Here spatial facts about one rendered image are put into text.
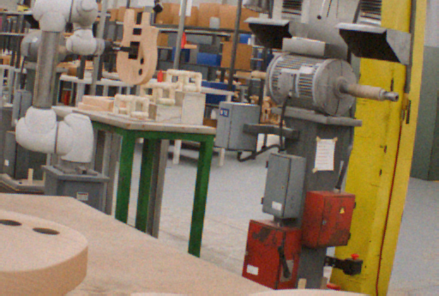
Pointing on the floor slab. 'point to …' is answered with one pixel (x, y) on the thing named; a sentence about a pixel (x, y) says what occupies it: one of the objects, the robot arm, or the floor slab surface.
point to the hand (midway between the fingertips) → (133, 50)
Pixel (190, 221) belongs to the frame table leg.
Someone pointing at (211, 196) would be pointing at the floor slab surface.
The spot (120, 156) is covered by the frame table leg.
